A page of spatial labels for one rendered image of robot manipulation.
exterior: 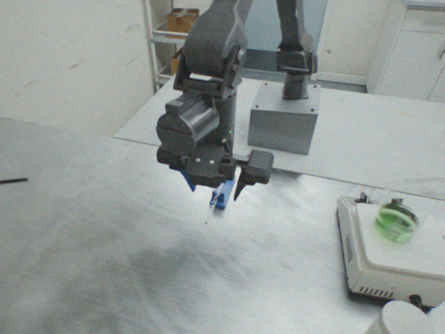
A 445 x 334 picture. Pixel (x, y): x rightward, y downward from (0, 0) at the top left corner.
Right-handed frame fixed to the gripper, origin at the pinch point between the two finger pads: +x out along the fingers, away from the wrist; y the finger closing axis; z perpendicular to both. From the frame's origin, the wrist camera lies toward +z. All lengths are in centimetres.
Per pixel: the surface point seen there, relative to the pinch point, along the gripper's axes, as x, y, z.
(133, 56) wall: 46, -112, -168
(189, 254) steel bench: 10.6, -2.0, 8.5
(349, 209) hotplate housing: 3.7, 23.6, -3.9
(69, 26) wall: 11, -113, -109
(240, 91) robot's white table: 10, -7, -57
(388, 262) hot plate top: 1.5, 27.6, 7.5
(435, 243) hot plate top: 1.4, 34.8, 2.0
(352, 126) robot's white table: 10, 28, -44
